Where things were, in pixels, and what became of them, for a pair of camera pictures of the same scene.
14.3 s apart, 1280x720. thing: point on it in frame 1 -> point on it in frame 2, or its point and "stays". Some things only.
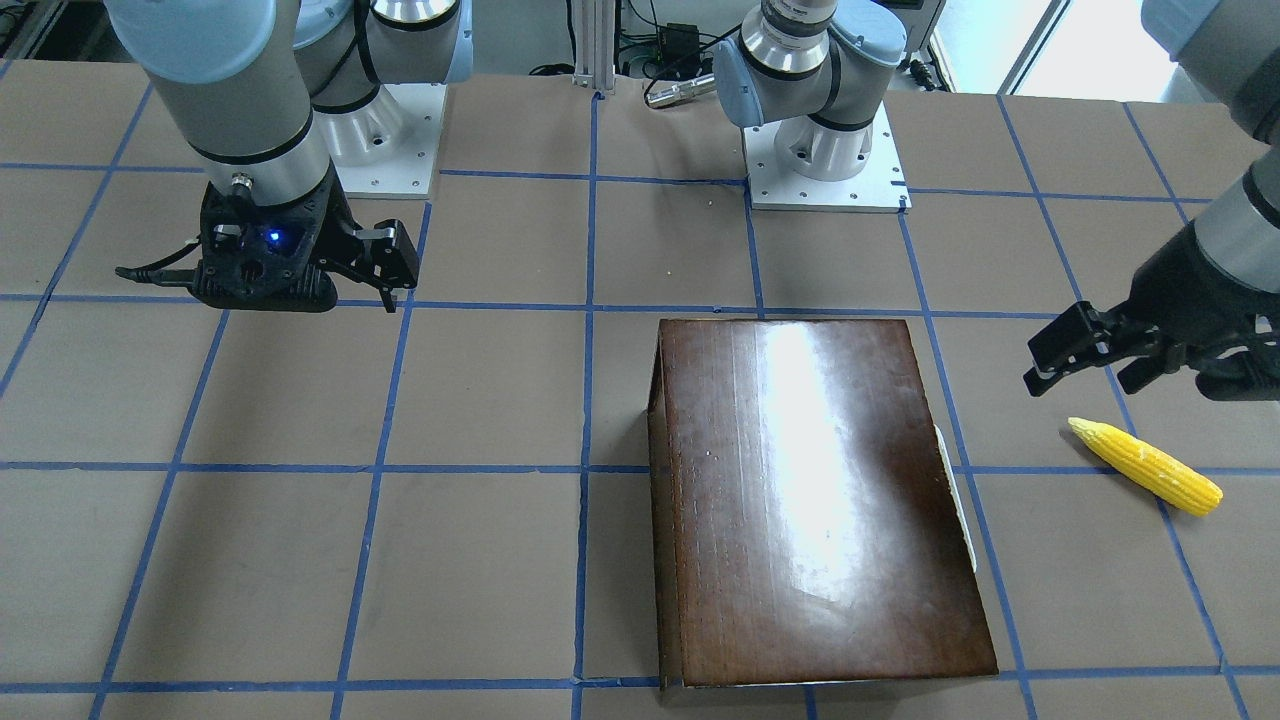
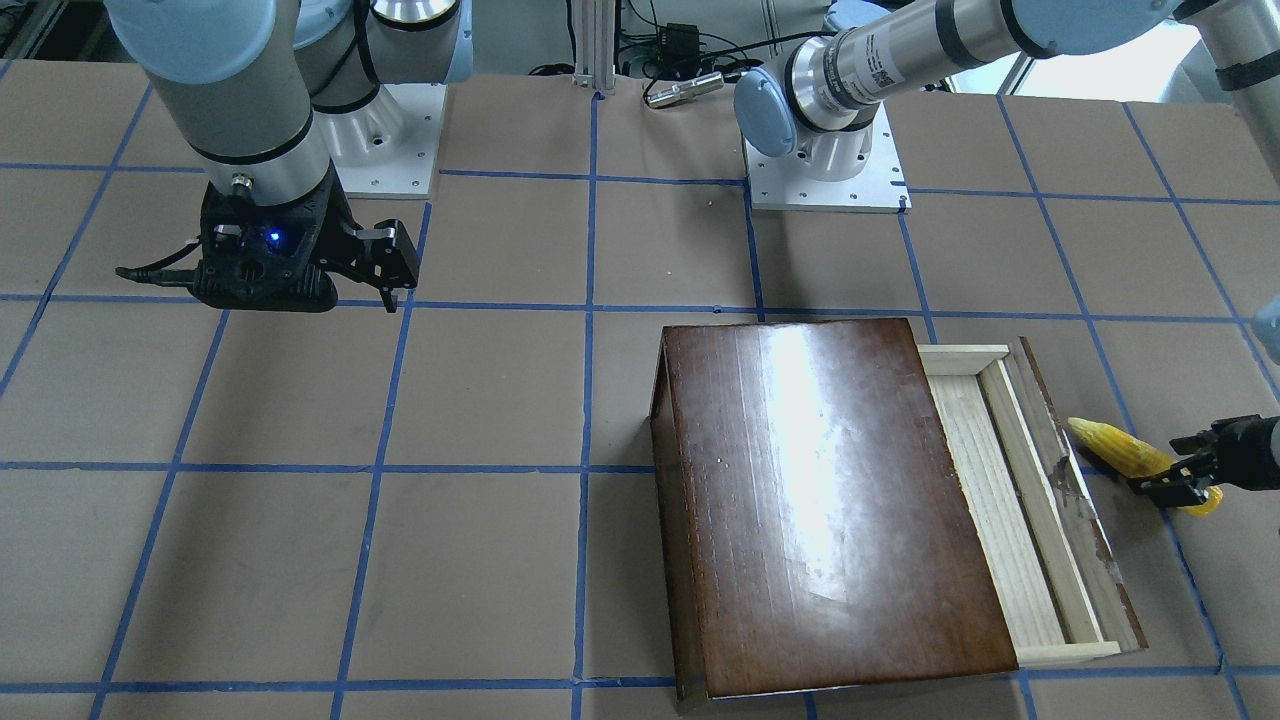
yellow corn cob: x=1165 y=476 stays
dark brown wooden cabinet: x=806 y=526 stays
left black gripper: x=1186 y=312 -> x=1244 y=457
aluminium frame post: x=595 y=43 stays
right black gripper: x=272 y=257 stays
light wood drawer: x=957 y=500 -> x=1061 y=586
